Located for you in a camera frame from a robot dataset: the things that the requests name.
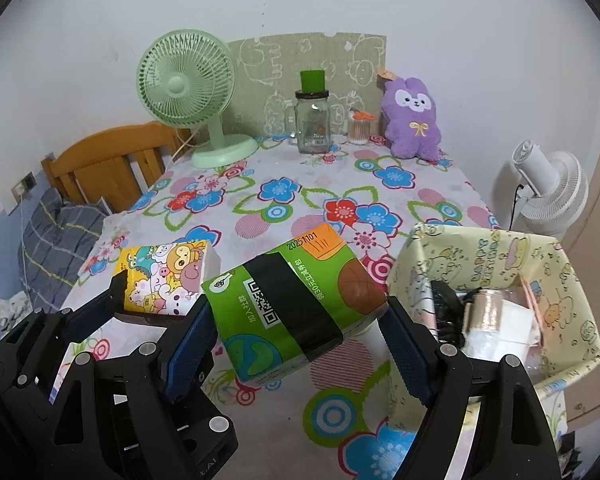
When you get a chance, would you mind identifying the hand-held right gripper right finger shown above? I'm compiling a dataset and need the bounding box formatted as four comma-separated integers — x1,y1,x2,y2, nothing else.
379,295,563,480

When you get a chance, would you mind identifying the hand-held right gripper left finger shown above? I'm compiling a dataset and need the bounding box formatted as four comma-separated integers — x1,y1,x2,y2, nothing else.
10,299,216,480

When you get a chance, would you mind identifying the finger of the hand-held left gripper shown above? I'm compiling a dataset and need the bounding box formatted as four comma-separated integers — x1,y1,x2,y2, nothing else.
0,269,130,461

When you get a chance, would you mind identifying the black plastic bag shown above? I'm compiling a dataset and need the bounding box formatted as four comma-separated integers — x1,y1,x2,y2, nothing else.
430,280,476,348

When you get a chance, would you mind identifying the cartoon print tissue pack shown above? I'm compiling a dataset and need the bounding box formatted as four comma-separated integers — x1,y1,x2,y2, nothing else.
114,241,221,317

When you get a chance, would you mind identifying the clear plastic packet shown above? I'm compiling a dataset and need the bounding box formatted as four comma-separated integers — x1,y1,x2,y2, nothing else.
465,331,513,363

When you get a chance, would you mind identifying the beige roll with white wrap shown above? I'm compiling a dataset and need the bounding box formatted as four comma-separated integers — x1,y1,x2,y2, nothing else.
461,289,538,361

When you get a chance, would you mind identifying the green tissue pack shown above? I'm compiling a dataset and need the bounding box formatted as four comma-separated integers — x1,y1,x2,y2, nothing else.
201,227,388,388

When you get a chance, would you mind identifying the pink packet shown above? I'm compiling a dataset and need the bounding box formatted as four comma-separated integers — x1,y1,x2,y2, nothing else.
521,280,549,348

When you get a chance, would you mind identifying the yellow patterned storage box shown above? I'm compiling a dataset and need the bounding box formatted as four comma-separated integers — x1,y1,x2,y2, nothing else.
386,222,600,441

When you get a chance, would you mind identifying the crumpled grey white cloth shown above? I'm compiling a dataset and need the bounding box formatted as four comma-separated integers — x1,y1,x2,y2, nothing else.
0,292,31,331

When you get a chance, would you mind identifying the grey plaid pillow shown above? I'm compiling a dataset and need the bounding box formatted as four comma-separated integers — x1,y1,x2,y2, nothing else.
17,191,108,301

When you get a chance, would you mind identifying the white bed cloth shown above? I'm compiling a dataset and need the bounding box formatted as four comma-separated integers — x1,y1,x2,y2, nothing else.
99,199,131,241

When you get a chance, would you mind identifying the floral tablecloth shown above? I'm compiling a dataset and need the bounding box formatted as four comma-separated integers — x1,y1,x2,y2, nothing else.
50,132,501,480

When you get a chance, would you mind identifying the white standing fan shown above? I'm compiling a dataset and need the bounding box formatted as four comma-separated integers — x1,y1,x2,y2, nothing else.
510,141,590,238

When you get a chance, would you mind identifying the purple plush toy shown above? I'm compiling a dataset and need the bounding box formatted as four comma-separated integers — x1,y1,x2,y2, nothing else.
377,71,443,162

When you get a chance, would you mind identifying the glass jar with green lid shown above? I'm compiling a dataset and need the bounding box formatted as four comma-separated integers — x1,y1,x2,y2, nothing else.
282,69,332,155

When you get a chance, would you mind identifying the green desk fan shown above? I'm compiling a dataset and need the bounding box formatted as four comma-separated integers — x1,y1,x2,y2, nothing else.
136,30,259,168

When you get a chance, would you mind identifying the green patterned board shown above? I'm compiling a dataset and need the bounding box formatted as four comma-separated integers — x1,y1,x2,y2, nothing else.
228,31,387,146

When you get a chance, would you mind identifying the wall socket panel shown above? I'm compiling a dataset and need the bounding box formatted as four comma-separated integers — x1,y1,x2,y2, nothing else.
11,171,36,201

